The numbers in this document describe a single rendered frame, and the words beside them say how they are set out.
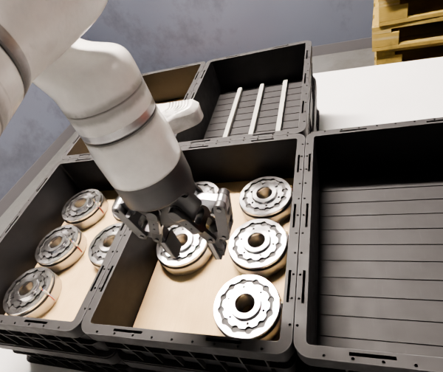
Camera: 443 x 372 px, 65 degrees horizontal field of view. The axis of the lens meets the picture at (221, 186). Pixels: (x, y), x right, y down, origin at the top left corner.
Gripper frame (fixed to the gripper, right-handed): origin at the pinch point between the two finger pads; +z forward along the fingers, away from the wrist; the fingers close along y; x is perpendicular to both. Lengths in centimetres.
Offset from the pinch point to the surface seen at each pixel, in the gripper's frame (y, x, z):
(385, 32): 37, 164, 53
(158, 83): -38, 69, 12
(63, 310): -33.1, -2.9, 17.7
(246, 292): 3.0, 1.3, 14.0
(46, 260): -40.9, 5.5, 14.6
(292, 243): 10.4, 6.0, 7.7
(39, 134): -217, 158, 81
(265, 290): 5.5, 2.3, 14.9
